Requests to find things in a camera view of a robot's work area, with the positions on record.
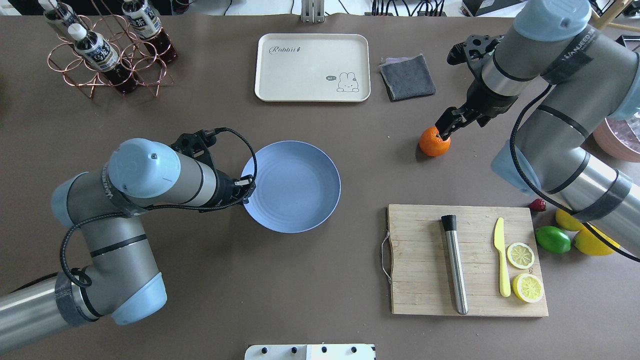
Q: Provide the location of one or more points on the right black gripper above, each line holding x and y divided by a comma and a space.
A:
487, 101

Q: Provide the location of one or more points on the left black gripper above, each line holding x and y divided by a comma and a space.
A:
224, 188

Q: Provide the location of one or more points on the orange fruit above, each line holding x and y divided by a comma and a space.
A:
432, 144

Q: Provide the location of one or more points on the blue plate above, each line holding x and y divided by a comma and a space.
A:
298, 187

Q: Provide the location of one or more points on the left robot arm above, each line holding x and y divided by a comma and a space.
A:
107, 264

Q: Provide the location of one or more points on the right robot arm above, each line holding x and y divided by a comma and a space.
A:
592, 78

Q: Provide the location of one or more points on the grey folded cloth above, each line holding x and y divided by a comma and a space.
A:
407, 77

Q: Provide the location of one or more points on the steel muddler black tip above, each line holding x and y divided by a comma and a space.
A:
449, 224

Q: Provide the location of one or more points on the red strawberry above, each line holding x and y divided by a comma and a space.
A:
538, 205

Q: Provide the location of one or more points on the yellow plastic knife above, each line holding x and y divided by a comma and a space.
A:
504, 286

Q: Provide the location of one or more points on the cream rabbit tray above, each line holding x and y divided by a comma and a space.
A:
312, 67

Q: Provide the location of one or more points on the yellow lemon inner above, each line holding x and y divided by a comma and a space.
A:
567, 222

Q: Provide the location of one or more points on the yellow lemon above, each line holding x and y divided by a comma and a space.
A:
567, 222
586, 242

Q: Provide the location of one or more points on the lemon slice inner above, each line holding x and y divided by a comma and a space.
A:
520, 255

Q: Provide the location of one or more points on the green lime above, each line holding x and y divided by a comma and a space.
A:
553, 239

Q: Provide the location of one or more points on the wooden cutting board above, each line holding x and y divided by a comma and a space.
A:
421, 281

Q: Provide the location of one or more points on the pink bowl with ice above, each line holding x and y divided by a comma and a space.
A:
616, 139

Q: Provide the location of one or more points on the yellow lemon outer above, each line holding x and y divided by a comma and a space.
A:
586, 242

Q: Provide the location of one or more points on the lemon slice near edge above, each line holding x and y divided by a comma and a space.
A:
528, 288

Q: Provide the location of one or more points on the tea bottle one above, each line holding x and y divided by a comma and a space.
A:
149, 29

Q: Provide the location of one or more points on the tea bottle two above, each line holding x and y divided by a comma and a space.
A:
102, 57

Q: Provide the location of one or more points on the tea bottle three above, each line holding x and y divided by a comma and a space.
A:
60, 16

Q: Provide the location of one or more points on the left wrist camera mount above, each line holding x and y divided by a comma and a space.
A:
196, 145

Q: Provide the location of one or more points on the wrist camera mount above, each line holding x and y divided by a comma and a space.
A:
196, 145
474, 52

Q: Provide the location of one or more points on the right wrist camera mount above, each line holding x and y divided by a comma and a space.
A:
474, 52

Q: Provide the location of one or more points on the aluminium frame post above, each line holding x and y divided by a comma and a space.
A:
312, 11

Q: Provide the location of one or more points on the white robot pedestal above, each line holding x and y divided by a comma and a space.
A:
322, 351

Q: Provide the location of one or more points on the copper wire bottle rack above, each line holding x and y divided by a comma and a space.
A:
125, 61

